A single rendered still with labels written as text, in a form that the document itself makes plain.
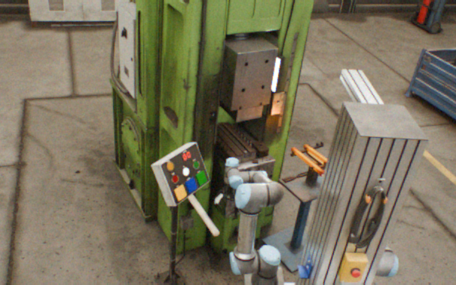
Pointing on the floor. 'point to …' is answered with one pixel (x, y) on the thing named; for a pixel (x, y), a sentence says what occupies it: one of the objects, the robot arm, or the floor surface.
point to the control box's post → (173, 241)
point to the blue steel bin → (451, 83)
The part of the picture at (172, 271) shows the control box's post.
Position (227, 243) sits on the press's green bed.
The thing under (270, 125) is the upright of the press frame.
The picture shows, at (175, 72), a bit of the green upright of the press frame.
